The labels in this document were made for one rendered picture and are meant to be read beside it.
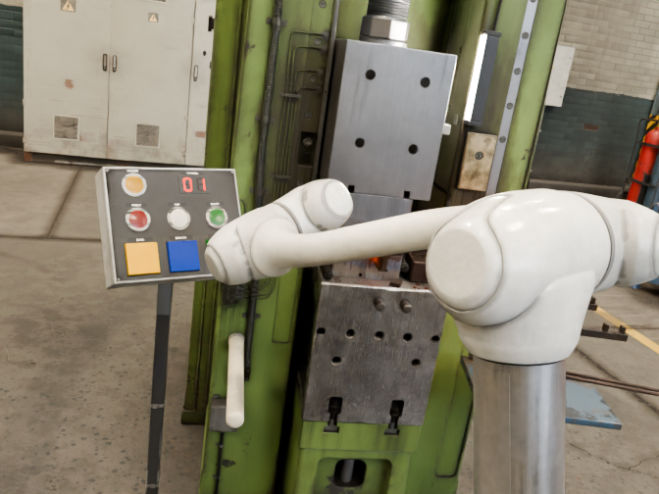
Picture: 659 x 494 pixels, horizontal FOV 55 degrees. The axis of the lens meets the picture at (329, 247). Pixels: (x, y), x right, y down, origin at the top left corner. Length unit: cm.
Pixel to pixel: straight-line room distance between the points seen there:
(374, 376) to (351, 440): 23
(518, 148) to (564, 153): 746
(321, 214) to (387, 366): 87
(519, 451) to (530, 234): 24
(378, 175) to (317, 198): 64
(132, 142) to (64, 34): 121
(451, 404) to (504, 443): 157
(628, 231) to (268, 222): 57
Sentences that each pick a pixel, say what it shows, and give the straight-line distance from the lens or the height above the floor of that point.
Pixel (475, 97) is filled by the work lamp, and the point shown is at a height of 146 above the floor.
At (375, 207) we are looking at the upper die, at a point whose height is 113.
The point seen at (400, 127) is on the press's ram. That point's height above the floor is 136.
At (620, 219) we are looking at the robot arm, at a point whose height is 140.
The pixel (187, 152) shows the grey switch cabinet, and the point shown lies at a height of 24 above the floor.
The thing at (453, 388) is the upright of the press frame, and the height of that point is 49.
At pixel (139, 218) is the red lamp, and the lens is 157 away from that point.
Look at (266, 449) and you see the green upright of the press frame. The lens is 227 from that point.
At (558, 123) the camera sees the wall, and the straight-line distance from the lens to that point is 935.
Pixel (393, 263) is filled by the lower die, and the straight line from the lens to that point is 185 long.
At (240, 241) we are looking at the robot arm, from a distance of 108.
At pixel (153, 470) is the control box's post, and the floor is 30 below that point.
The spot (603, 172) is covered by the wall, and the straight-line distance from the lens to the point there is 996.
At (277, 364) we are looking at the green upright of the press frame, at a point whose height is 54.
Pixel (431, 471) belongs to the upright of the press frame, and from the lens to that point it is 244.
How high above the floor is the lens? 154
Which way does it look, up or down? 17 degrees down
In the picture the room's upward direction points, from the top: 8 degrees clockwise
